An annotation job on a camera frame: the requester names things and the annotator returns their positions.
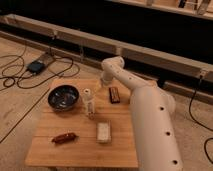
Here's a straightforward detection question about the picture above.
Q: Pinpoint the dark rectangular eraser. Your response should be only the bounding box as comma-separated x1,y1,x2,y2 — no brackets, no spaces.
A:
109,87,120,104

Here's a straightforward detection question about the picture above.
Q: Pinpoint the wooden table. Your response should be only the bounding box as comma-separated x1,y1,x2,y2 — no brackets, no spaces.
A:
26,79,138,168

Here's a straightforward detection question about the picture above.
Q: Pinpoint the long wooden beam frame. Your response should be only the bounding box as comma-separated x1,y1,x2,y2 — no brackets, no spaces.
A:
0,14,213,82

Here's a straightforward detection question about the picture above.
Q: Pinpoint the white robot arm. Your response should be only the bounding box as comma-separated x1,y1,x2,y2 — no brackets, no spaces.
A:
101,56,183,171

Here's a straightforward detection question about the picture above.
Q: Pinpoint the red-brown sausage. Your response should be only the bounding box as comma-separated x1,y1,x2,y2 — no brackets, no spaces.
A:
52,133,77,144

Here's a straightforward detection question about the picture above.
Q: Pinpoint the dark blue bowl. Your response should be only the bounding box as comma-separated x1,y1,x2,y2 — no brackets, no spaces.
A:
48,85,80,111

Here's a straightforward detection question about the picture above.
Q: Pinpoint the black cable right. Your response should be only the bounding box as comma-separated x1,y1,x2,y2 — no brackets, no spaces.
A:
188,75,213,165

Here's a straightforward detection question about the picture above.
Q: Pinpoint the white rectangular sponge block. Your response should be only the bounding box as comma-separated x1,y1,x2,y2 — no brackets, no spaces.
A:
97,122,111,143

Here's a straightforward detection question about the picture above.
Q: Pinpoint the small white bottle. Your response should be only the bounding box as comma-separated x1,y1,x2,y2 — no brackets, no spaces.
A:
83,88,95,118

